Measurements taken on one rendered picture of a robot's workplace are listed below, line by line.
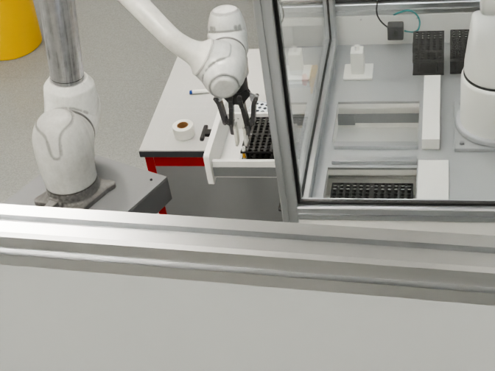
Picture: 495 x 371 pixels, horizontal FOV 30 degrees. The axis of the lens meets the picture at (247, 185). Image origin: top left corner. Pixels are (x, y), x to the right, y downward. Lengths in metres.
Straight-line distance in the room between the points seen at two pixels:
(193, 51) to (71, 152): 0.51
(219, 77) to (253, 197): 0.88
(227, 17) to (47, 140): 0.62
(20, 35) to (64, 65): 2.58
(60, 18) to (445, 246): 2.06
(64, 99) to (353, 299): 2.08
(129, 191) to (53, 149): 0.27
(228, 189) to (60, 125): 0.73
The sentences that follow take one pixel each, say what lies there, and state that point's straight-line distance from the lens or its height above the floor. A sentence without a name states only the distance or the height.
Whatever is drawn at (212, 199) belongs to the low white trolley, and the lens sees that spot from 3.15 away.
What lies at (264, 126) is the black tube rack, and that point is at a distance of 2.82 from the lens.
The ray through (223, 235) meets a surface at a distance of 0.74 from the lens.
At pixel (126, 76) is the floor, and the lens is 4.95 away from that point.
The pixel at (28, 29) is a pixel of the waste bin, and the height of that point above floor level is 0.14.
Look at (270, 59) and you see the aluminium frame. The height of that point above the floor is 1.50.
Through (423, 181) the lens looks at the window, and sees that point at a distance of 2.16.
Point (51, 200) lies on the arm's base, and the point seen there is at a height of 0.89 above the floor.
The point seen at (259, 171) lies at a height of 0.86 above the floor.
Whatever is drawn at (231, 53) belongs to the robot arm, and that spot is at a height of 1.33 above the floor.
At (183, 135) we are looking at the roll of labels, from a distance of 3.05.
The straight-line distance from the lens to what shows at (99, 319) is 0.86.
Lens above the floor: 2.54
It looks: 39 degrees down
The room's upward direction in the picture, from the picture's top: 9 degrees counter-clockwise
